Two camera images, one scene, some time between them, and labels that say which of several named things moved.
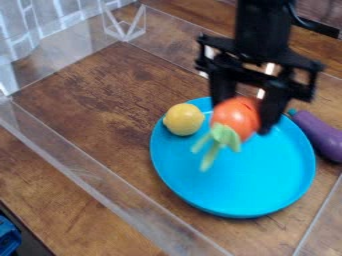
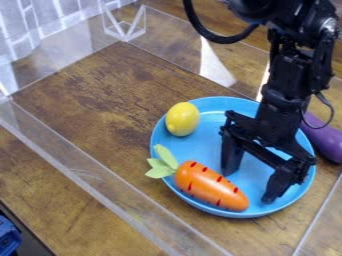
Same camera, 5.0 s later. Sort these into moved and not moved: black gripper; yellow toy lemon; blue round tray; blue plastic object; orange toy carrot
Moved: orange toy carrot; black gripper
Not moved: blue plastic object; yellow toy lemon; blue round tray
